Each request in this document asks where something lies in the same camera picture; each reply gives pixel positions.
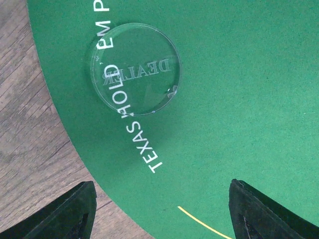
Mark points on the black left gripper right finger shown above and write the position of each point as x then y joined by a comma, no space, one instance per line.
254,215

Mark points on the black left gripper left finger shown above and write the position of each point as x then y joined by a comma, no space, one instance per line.
70,216

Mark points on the clear acrylic dealer button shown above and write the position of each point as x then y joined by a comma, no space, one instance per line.
135,69

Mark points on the round green poker mat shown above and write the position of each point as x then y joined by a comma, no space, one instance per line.
247,107

